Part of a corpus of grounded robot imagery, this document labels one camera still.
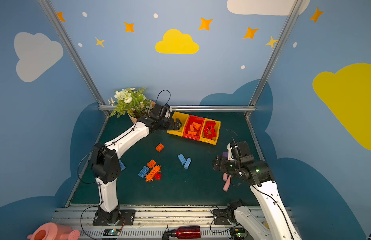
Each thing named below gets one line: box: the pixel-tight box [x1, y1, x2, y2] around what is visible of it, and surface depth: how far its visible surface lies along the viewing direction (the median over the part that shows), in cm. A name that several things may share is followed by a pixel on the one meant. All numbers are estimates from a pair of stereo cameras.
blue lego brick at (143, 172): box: [138, 166, 150, 179], surface depth 90 cm
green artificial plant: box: [108, 87, 154, 119], surface depth 92 cm
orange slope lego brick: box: [192, 121, 202, 130], surface depth 113 cm
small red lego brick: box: [155, 173, 162, 180], surface depth 88 cm
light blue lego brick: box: [177, 153, 187, 165], surface depth 97 cm
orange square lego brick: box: [155, 143, 165, 153], surface depth 103 cm
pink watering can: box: [27, 222, 81, 240], surface depth 62 cm
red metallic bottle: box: [169, 225, 201, 239], surface depth 69 cm
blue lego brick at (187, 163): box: [184, 157, 192, 169], surface depth 94 cm
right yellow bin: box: [199, 118, 221, 146], surface depth 104 cm
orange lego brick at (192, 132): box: [188, 125, 197, 136], surface depth 110 cm
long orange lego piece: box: [145, 164, 161, 182], surface depth 90 cm
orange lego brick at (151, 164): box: [146, 159, 157, 169], surface depth 94 cm
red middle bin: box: [183, 114, 205, 141], surface depth 111 cm
